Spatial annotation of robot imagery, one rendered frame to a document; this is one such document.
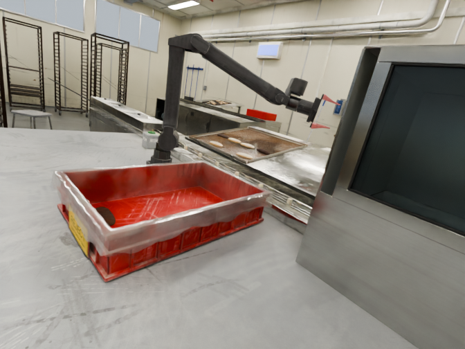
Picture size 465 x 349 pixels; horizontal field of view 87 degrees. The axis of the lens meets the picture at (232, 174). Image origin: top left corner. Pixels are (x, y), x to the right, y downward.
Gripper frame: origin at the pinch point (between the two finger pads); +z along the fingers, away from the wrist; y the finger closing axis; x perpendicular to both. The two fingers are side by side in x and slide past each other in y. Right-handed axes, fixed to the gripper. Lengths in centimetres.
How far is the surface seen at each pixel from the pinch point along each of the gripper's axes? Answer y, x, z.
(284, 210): 28.9, 39.5, -3.9
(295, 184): 27.6, 16.6, -3.4
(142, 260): 31, 79, -25
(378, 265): 19, 65, 16
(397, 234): 12, 65, 15
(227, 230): 32, 58, -15
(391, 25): -122, -353, 39
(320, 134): 62, -386, 8
